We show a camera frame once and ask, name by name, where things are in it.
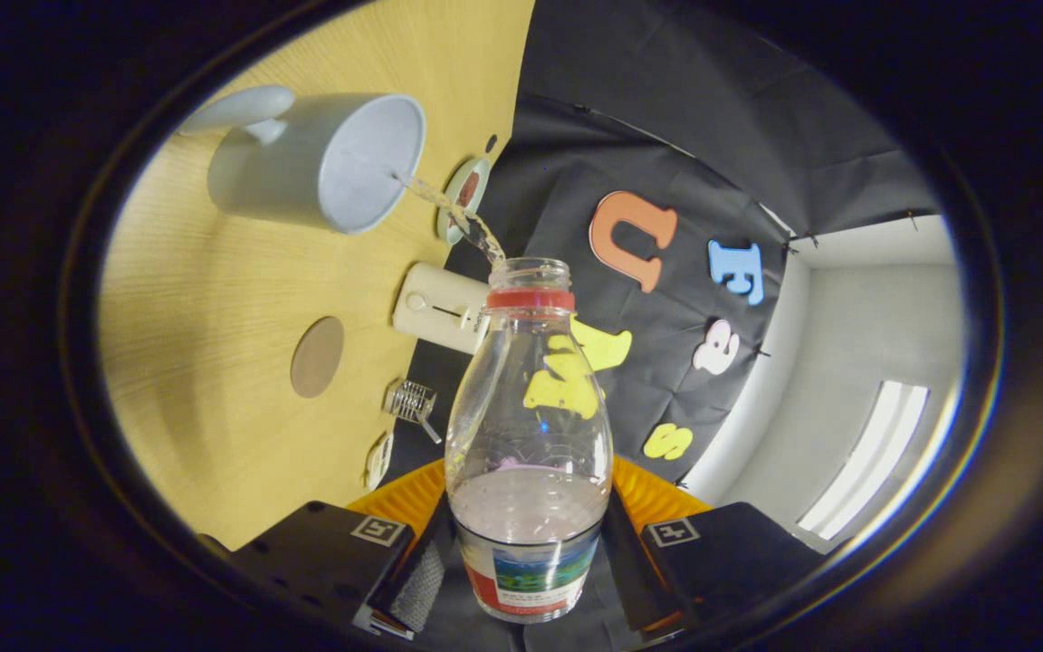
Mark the white toaster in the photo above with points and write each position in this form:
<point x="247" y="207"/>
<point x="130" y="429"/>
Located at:
<point x="435" y="308"/>

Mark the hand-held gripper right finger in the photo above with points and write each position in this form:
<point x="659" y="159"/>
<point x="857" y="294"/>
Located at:
<point x="630" y="570"/>

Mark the white cup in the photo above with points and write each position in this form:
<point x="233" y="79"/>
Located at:
<point x="295" y="172"/>

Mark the long ceiling light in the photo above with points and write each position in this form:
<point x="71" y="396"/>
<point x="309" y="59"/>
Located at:
<point x="865" y="457"/>

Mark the clear juice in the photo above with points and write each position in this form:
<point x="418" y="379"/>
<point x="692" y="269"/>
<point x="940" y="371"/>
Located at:
<point x="463" y="220"/>

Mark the round brown coaster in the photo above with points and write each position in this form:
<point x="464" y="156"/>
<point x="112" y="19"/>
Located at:
<point x="318" y="358"/>

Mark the pale green plate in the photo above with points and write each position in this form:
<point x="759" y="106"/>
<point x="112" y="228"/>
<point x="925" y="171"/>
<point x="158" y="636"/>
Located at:
<point x="478" y="172"/>

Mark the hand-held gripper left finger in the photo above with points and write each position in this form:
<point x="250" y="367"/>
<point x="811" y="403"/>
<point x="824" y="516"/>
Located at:
<point x="417" y="580"/>

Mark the clear plastic juice bottle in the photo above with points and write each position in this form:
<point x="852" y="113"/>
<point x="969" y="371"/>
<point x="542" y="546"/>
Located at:
<point x="531" y="426"/>

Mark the black backdrop cloth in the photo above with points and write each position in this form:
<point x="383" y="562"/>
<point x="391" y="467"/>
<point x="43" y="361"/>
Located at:
<point x="666" y="136"/>

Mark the small white dish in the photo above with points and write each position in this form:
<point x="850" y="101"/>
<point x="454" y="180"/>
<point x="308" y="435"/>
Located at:
<point x="379" y="462"/>

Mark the wooden table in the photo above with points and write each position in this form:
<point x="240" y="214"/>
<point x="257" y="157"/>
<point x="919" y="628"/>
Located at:
<point x="214" y="299"/>

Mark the brown meat piece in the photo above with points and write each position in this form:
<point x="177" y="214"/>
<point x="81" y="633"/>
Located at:
<point x="468" y="188"/>

